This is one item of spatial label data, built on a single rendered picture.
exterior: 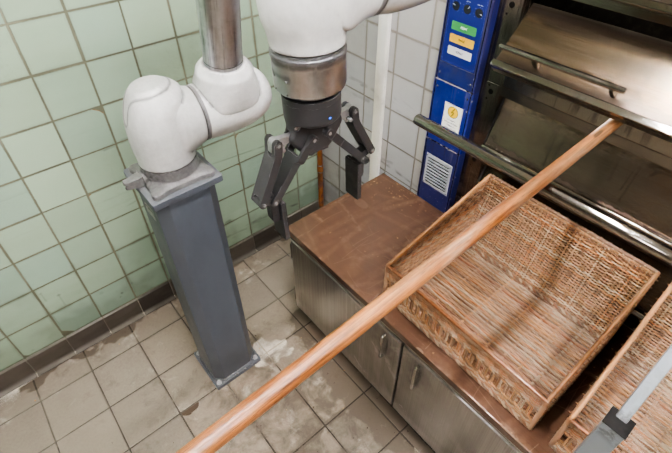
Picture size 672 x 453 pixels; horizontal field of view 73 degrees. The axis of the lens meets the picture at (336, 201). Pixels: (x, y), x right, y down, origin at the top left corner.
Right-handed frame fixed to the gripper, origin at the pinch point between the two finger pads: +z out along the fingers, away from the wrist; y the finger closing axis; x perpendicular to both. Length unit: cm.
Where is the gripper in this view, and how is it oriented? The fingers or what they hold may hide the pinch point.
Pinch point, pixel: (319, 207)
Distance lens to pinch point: 70.1
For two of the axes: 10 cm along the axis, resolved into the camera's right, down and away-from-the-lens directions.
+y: -7.8, 4.3, -4.5
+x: 6.2, 5.1, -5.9
